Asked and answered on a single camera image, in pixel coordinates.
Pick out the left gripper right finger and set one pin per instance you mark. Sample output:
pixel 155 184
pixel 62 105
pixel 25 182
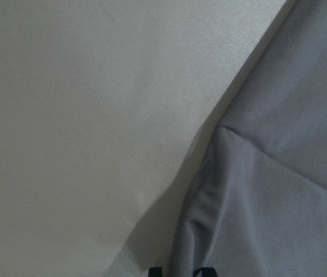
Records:
pixel 205 272

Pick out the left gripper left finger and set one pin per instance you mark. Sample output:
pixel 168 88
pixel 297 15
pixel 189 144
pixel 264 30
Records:
pixel 155 272

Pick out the dark brown t-shirt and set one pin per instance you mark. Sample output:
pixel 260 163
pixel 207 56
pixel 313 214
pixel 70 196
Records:
pixel 258 204

